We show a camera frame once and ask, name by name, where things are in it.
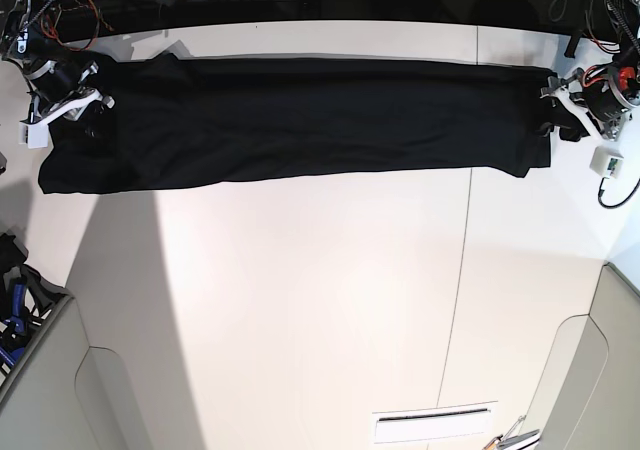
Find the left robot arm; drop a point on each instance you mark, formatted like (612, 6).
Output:
(623, 15)

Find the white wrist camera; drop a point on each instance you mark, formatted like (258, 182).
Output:
(34, 136)
(606, 162)

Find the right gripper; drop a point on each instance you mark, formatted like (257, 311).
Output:
(58, 83)

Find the black thin rod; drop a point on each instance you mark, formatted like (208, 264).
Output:
(434, 415)

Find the blue black clutter pile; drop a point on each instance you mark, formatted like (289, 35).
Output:
(27, 299)

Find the grey tool at bottom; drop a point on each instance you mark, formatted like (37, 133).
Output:
(524, 441)

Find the beige partition panel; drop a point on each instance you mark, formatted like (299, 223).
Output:
(55, 397)
(588, 394)

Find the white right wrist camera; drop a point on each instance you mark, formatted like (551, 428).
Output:
(34, 136)

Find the left beige partition panel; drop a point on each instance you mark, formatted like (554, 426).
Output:
(55, 397)

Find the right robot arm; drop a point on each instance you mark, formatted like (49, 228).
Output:
(31, 32)

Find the black T-shirt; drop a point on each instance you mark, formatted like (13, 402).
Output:
(179, 123)

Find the right beige partition panel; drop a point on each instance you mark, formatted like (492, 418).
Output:
(588, 394)

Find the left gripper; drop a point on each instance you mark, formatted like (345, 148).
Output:
(608, 95)

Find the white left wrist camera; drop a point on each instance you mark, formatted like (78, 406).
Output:
(606, 162)

